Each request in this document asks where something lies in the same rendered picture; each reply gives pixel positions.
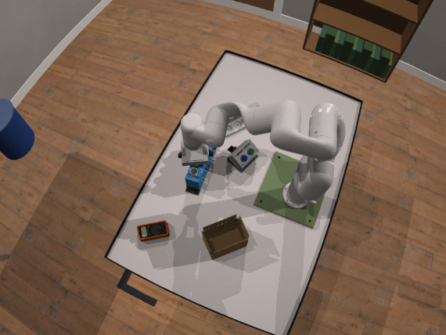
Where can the brown cardboard box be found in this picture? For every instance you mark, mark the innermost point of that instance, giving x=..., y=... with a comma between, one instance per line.
x=227, y=235

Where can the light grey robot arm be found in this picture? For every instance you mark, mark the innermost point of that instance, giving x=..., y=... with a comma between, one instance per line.
x=283, y=119

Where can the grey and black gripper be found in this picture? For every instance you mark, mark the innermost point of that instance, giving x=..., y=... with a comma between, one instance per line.
x=205, y=150

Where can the orange digital multimeter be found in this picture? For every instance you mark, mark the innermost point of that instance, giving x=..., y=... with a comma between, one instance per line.
x=153, y=231

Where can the grey panel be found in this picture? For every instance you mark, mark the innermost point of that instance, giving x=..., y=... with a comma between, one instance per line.
x=236, y=124

